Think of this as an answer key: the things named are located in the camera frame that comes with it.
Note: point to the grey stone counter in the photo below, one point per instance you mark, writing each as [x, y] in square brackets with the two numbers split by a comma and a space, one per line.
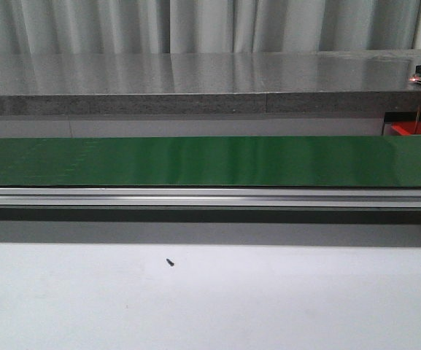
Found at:
[209, 83]

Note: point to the green conveyor belt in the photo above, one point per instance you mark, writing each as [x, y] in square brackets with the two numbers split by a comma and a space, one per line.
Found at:
[213, 161]

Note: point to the red plastic tray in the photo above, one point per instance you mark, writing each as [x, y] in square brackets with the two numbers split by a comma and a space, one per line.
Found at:
[406, 128]

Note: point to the grey curtain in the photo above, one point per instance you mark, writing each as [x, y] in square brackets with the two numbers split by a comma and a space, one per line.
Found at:
[52, 27]

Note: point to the aluminium conveyor frame rail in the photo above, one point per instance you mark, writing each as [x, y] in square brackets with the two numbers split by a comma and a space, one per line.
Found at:
[226, 216]

